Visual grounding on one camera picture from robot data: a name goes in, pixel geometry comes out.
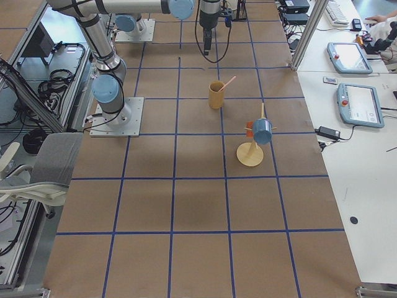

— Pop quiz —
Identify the teach pendant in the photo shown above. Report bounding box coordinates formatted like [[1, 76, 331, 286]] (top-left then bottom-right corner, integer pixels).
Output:
[[336, 83, 385, 129], [327, 42, 373, 75]]

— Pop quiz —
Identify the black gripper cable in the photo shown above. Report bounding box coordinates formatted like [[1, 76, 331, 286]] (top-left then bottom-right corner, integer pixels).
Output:
[[194, 9, 233, 65]]

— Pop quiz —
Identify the black electronics box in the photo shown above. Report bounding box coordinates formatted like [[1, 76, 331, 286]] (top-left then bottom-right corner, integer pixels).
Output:
[[280, 13, 308, 25]]

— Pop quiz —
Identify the blue cup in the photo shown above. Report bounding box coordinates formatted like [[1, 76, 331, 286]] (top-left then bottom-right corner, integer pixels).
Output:
[[252, 118, 272, 145]]

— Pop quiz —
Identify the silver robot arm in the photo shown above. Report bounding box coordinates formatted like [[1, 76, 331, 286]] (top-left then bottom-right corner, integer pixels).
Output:
[[47, 1, 195, 125], [115, 14, 146, 36]]

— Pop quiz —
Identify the aluminium frame post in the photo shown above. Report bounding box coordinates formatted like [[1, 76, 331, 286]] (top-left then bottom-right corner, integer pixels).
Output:
[[290, 0, 328, 71]]

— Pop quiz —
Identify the black power adapter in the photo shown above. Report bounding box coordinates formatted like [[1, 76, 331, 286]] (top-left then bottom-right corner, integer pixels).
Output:
[[314, 126, 341, 141]]

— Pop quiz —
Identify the wooden cup tree stand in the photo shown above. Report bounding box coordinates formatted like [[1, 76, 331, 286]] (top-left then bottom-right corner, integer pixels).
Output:
[[236, 102, 267, 167]]

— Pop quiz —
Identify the far teach pendant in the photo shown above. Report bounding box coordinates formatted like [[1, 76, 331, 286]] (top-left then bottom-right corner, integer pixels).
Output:
[[327, 42, 373, 75]]

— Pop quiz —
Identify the person hand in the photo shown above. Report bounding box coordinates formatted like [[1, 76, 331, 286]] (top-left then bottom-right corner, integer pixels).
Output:
[[364, 15, 387, 25]]

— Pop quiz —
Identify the orange cup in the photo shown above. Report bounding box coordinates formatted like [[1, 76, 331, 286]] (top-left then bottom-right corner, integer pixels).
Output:
[[244, 121, 254, 138]]

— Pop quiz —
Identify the white keyboard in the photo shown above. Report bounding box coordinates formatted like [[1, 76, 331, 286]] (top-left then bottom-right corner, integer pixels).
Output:
[[324, 0, 349, 27]]

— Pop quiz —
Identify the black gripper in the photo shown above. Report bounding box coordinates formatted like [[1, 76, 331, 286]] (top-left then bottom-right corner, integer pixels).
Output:
[[199, 0, 220, 56]]

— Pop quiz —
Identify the grey office chair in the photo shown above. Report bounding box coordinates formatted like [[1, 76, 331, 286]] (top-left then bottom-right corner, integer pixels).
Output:
[[1, 132, 83, 219]]

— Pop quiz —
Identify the yellow bamboo chopstick holder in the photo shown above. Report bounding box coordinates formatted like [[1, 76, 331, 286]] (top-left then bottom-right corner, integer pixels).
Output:
[[208, 81, 224, 109]]

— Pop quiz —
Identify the near teach pendant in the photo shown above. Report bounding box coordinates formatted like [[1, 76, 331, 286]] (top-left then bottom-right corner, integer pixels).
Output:
[[336, 83, 385, 129]]

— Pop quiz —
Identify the black cable coil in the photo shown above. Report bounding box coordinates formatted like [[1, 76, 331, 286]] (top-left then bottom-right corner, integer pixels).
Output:
[[22, 127, 47, 156]]

